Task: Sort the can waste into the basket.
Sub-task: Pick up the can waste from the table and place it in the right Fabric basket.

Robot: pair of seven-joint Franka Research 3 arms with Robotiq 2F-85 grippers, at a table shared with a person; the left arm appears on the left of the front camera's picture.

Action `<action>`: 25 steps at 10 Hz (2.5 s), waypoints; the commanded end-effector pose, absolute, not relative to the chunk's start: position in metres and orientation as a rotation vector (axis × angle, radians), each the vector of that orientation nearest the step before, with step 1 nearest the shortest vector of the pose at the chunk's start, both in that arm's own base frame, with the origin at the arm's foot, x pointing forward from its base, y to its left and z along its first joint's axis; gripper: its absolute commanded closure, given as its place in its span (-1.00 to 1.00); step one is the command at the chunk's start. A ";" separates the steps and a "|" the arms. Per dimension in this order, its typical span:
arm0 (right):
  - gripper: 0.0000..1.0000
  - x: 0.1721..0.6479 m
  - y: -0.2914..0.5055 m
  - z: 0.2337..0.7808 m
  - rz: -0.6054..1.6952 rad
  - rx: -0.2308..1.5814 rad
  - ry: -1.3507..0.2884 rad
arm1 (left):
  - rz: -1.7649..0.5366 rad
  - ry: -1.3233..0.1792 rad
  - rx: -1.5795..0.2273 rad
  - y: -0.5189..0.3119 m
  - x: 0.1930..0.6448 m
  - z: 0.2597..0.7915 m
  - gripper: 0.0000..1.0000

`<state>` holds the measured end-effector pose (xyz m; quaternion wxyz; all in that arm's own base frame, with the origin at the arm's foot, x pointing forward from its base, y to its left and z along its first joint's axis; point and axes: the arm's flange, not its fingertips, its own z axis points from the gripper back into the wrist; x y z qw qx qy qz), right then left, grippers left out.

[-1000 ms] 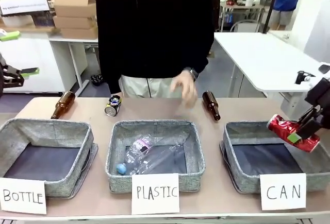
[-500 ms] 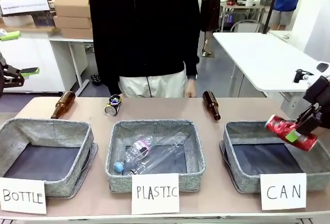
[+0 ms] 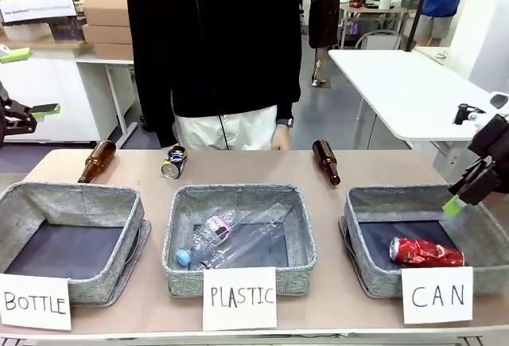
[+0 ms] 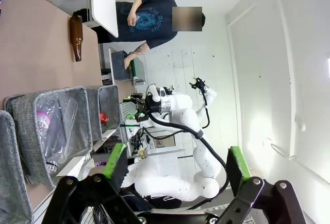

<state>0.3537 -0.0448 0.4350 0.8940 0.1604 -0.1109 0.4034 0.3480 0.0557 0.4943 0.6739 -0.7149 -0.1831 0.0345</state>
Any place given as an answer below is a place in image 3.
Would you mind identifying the grey fabric basket plastic label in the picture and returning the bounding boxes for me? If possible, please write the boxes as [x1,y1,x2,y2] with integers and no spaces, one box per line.
[161,184,318,298]

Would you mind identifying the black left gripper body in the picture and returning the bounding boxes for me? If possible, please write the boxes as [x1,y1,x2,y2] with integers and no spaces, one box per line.
[0,81,39,149]

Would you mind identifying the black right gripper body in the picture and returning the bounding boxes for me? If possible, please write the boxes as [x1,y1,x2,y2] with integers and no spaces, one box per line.
[463,114,509,195]

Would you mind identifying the black pole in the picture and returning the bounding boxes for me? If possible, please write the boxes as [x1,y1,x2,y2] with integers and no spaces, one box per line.
[404,0,435,53]

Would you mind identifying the dark purple box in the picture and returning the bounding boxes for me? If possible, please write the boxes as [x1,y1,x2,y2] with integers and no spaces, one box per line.
[47,15,87,41]

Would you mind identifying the grey fabric basket bottle label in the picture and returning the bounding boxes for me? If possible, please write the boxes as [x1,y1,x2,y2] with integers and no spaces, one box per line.
[0,181,145,305]

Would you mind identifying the person's left forearm black sleeve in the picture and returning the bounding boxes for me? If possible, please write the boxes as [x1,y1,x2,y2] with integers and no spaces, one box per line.
[274,11,302,121]

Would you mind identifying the white paper sign BOTTLE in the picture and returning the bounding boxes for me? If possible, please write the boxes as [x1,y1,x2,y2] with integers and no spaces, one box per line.
[0,272,73,332]

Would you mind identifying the white printed paper sign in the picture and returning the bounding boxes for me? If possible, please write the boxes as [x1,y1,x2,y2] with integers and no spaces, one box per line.
[0,0,77,25]

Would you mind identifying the large cardboard box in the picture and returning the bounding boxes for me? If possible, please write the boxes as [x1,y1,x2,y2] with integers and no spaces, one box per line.
[82,0,134,28]

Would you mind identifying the crushed blue soda can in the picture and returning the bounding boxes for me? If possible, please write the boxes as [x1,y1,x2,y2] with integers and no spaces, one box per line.
[160,144,189,181]

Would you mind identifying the crushed red soda can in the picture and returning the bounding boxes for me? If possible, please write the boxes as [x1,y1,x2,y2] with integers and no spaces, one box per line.
[388,236,466,268]

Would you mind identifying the person's torso black hoodie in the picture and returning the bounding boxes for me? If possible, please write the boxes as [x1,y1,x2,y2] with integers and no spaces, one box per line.
[126,0,302,119]

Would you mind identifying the green flat block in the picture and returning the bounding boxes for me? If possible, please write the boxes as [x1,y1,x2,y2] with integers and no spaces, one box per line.
[0,45,33,64]

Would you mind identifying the person's right forearm black sleeve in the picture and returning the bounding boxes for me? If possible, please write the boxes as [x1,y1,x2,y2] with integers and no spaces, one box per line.
[129,11,177,150]

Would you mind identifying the brown glass bottle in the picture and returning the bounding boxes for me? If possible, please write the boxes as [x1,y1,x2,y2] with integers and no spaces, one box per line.
[76,139,118,185]
[311,138,342,187]

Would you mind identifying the person's white trousers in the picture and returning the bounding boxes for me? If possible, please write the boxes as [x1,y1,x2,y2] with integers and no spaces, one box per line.
[173,103,279,151]

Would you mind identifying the white side table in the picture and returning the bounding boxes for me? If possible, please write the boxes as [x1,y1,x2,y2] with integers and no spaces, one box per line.
[327,46,499,151]

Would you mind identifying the person's left hand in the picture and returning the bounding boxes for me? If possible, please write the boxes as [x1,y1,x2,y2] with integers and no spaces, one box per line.
[273,123,294,152]

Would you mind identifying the clear plastic bottle without label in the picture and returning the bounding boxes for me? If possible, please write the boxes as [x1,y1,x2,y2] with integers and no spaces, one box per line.
[196,201,290,270]

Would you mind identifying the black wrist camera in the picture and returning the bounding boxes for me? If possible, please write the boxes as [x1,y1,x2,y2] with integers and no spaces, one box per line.
[454,103,484,126]

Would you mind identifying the white paper sign PLASTIC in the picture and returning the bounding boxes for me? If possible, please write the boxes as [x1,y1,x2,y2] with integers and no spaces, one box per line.
[201,266,278,332]

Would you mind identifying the grey fabric basket can label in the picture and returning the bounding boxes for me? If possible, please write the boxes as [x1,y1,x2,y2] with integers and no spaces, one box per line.
[342,184,509,298]

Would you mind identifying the grey metal chair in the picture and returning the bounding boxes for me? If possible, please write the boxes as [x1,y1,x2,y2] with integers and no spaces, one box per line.
[354,29,401,51]

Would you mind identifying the white desk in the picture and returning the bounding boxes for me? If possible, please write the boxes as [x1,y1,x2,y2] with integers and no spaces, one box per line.
[0,37,139,145]

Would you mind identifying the flat cardboard box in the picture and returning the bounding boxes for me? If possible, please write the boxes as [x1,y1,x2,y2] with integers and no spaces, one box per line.
[80,24,134,45]
[92,42,135,61]

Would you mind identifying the bystander in black clothes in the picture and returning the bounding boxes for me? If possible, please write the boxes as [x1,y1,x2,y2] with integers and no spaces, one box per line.
[303,0,352,87]

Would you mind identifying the white paper sign CAN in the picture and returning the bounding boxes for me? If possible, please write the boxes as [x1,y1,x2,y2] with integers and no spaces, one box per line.
[400,266,475,325]

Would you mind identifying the clear bottle purple label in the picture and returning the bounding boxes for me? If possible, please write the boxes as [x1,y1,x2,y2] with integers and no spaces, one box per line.
[174,207,242,270]

